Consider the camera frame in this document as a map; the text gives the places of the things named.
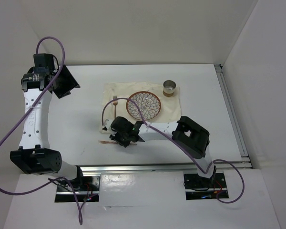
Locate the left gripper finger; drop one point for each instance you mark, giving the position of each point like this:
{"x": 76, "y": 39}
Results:
{"x": 62, "y": 92}
{"x": 67, "y": 79}

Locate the aluminium right side rail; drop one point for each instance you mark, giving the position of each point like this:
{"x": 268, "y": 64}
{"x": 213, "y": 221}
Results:
{"x": 231, "y": 111}

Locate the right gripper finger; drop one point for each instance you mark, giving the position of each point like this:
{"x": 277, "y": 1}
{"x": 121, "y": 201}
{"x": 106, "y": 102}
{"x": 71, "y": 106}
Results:
{"x": 115, "y": 138}
{"x": 124, "y": 143}

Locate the cream cloth napkin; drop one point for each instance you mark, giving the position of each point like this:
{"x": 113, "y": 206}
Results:
{"x": 170, "y": 106}

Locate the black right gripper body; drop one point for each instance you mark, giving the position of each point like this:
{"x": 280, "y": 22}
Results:
{"x": 124, "y": 135}

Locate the aluminium rail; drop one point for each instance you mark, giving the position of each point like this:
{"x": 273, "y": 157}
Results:
{"x": 231, "y": 111}
{"x": 245, "y": 164}

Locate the aluminium front rail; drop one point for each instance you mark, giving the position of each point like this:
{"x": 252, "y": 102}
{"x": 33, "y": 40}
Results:
{"x": 245, "y": 164}

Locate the copper knife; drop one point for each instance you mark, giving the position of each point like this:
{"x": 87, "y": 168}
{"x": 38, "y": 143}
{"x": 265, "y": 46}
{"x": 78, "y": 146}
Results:
{"x": 112, "y": 142}

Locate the metal cup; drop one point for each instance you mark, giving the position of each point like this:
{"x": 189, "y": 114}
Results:
{"x": 169, "y": 88}

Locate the floral patterned ceramic plate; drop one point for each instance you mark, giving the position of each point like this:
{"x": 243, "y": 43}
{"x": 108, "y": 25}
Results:
{"x": 149, "y": 104}

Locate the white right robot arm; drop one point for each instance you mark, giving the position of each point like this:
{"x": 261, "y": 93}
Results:
{"x": 185, "y": 133}

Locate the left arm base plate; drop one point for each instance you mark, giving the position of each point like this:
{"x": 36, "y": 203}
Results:
{"x": 86, "y": 190}

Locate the copper fork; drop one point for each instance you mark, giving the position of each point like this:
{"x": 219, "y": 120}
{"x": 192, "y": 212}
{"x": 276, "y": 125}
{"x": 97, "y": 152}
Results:
{"x": 115, "y": 103}

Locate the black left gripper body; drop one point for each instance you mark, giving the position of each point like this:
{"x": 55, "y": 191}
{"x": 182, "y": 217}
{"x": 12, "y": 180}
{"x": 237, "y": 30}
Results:
{"x": 61, "y": 84}

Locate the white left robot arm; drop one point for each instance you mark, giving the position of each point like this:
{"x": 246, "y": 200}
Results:
{"x": 34, "y": 155}

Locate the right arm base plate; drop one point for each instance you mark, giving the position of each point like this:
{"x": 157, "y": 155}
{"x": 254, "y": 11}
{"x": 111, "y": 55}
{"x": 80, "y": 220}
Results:
{"x": 198, "y": 188}

